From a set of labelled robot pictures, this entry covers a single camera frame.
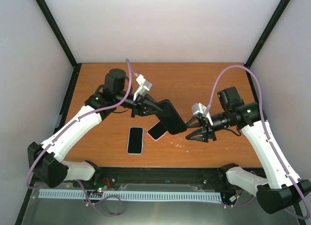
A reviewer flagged left black frame post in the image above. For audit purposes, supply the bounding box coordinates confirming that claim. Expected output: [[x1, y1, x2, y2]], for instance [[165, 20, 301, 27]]
[[35, 0, 80, 69]]

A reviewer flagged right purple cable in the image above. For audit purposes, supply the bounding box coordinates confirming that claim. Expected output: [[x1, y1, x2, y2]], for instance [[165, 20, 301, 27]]
[[207, 64, 311, 220]]

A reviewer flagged light blue slotted cable duct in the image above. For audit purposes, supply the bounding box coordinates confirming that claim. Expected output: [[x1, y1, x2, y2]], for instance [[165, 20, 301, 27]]
[[38, 189, 222, 203]]

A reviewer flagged grey metal front plate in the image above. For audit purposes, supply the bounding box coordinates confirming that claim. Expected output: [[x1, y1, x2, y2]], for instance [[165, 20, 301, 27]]
[[20, 191, 299, 225]]

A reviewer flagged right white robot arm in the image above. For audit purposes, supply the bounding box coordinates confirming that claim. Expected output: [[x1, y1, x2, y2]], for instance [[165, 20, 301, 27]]
[[186, 87, 311, 214]]

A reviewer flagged black phone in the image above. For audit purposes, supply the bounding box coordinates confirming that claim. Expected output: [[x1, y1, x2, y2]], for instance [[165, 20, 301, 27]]
[[155, 99, 188, 135]]

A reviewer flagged phone in blue case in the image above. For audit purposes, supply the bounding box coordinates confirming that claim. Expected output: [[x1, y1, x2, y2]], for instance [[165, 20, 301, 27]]
[[127, 127, 144, 155]]

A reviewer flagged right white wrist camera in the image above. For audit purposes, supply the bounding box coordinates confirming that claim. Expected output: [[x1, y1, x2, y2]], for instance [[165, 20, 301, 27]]
[[191, 103, 213, 125]]

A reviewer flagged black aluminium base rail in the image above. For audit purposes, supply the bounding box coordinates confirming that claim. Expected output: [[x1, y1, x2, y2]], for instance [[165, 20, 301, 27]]
[[34, 167, 291, 193]]

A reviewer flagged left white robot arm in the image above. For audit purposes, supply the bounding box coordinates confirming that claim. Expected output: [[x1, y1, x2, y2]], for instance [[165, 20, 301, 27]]
[[27, 69, 162, 188]]

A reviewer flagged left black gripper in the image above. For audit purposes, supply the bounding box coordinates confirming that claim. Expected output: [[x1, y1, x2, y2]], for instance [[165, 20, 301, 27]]
[[115, 90, 163, 117]]

